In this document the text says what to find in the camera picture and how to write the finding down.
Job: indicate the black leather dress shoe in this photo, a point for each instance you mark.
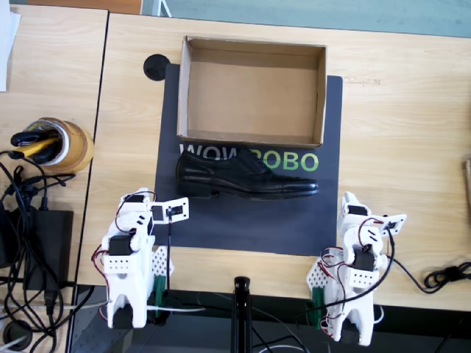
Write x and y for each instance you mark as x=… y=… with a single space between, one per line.
x=221 y=176

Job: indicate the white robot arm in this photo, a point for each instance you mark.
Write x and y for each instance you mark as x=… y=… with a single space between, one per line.
x=358 y=305
x=125 y=283

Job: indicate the open cardboard box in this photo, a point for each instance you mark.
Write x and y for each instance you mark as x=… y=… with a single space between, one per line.
x=250 y=92

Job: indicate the green table clamp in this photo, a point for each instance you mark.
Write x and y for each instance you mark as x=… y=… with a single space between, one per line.
x=159 y=290
x=317 y=305

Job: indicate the black power adapter brick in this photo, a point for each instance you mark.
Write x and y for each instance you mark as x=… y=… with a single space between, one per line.
x=55 y=239

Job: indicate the brown packing tape roll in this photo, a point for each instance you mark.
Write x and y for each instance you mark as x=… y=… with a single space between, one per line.
x=79 y=147

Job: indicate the dark grey WOWROBO mat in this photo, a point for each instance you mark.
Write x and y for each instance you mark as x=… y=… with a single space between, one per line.
x=257 y=228

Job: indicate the round black desk grommet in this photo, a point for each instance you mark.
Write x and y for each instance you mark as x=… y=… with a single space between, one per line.
x=154 y=66

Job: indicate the white paper sheets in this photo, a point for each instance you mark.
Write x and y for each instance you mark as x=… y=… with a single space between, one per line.
x=7 y=44

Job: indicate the white gripper camera mount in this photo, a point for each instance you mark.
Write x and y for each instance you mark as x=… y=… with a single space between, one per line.
x=401 y=220
x=182 y=206

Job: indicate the white perforated base plate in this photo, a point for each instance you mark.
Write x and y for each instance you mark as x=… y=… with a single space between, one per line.
x=315 y=276
x=162 y=264

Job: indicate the black camera stand pole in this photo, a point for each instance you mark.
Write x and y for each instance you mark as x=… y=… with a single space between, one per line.
x=242 y=312

